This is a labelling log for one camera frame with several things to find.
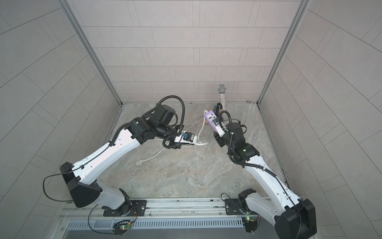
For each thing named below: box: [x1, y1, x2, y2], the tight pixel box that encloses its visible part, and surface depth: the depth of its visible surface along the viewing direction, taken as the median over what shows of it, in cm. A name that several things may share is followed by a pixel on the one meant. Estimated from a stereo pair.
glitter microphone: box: [217, 84, 227, 112], surface depth 86 cm
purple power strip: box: [204, 110, 218, 133], surface depth 75 cm
